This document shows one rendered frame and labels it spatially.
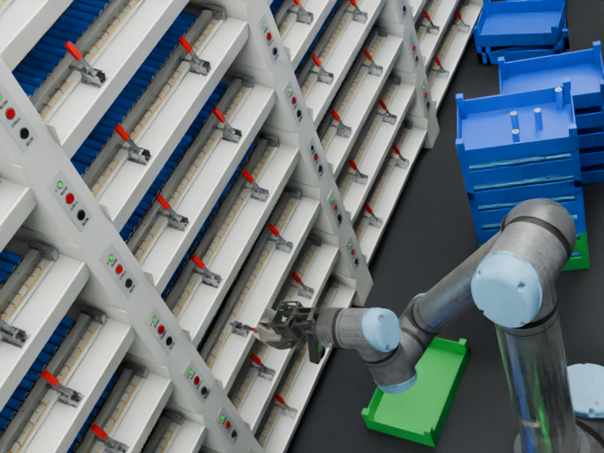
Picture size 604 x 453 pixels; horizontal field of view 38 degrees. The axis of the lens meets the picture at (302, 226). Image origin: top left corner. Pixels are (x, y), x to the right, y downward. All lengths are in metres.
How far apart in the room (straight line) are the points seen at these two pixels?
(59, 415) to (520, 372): 0.84
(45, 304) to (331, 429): 1.15
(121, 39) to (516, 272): 0.84
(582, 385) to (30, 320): 1.14
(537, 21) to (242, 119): 1.67
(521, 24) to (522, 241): 2.07
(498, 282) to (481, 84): 1.99
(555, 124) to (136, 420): 1.31
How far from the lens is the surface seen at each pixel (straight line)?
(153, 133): 1.79
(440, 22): 3.19
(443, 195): 2.96
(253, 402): 2.27
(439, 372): 2.53
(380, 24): 2.82
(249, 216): 2.11
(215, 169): 1.96
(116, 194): 1.70
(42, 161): 1.52
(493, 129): 2.43
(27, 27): 1.50
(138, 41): 1.71
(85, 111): 1.60
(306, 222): 2.33
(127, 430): 1.87
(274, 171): 2.19
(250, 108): 2.08
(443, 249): 2.81
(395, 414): 2.49
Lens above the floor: 2.11
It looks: 44 degrees down
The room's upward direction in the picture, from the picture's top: 24 degrees counter-clockwise
